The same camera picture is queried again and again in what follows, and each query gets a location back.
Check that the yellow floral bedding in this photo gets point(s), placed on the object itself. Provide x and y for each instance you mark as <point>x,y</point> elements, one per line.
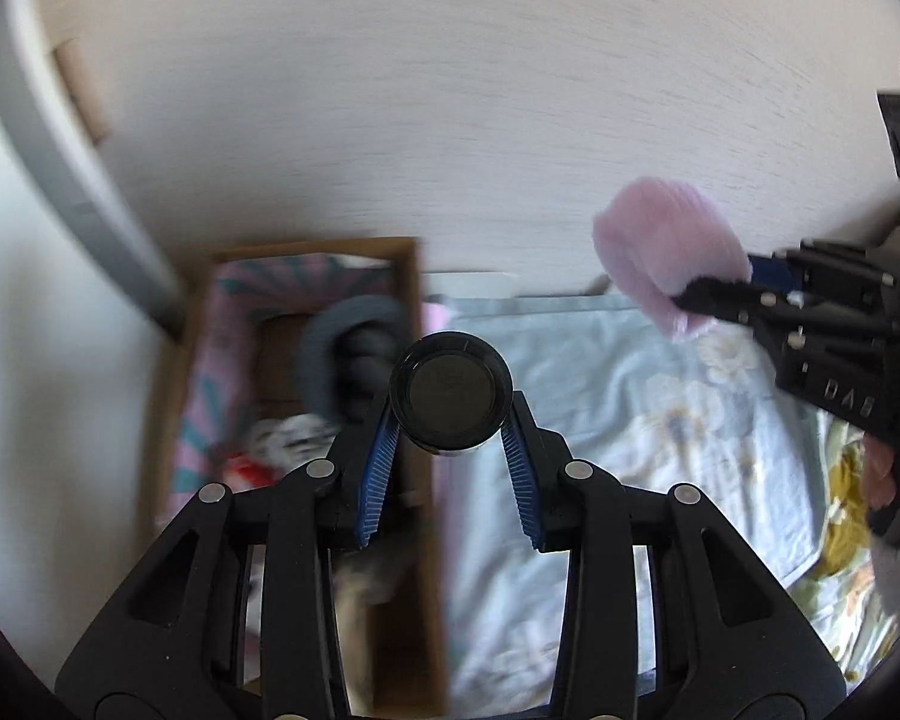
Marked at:
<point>838,593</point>

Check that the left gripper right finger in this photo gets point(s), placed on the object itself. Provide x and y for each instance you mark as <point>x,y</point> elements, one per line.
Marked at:
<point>571,506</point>

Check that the white cat face plush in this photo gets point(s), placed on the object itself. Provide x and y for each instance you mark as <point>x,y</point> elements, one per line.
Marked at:
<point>286,444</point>

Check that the grey door frame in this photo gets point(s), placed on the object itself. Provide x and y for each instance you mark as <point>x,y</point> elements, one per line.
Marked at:
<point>42,124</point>

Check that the wall switch plate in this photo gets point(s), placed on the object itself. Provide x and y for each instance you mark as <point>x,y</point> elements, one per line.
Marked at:
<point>82,91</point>

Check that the light blue floral cloth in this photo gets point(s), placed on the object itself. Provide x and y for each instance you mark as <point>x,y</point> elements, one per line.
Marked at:
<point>651,411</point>

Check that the black round jar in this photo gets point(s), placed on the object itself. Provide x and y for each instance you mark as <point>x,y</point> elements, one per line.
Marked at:
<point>450,392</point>

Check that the pink teal striped cloth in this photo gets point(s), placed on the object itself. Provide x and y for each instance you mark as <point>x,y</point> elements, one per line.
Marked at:
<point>220,398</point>

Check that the red snack packet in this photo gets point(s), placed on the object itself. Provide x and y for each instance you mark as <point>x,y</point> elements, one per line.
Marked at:
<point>242,473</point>

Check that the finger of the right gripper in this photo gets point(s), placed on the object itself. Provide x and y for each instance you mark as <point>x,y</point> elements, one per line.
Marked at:
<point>771,274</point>
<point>734,301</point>

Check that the cardboard box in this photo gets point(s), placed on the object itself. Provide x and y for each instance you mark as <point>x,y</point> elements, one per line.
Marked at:
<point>410,678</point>

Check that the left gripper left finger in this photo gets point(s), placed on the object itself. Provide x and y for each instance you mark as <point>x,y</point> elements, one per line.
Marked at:
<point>329,507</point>

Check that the pink fluffy sock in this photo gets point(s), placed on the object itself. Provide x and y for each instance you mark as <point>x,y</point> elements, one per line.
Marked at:
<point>655,238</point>

